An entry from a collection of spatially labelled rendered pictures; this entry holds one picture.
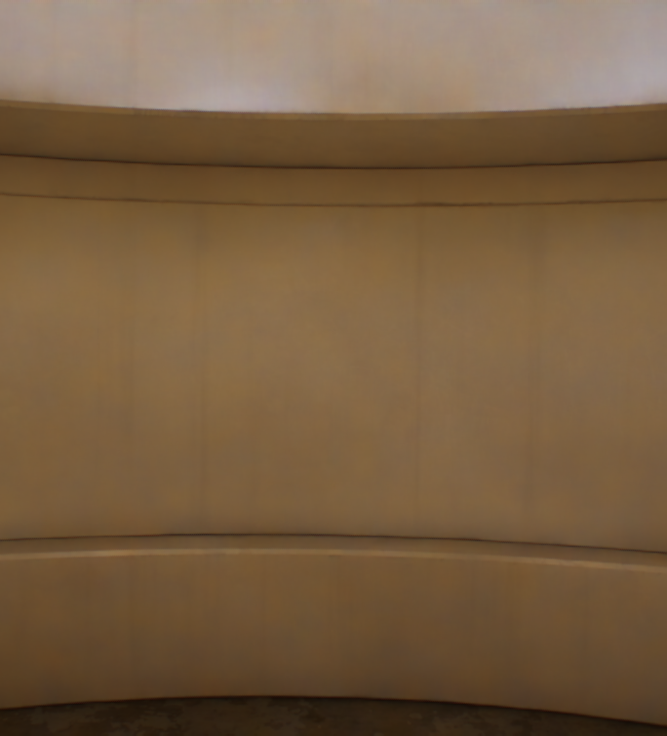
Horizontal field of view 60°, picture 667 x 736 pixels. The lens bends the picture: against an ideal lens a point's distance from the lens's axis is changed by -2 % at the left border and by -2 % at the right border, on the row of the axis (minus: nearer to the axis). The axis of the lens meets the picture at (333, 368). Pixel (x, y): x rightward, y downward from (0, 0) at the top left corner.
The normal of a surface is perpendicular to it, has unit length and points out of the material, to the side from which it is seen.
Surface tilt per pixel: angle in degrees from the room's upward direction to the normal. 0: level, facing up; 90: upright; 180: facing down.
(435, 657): 90
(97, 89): 90
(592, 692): 90
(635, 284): 90
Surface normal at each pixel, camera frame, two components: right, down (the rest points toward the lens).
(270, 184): 0.04, 0.02
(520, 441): -0.19, 0.02
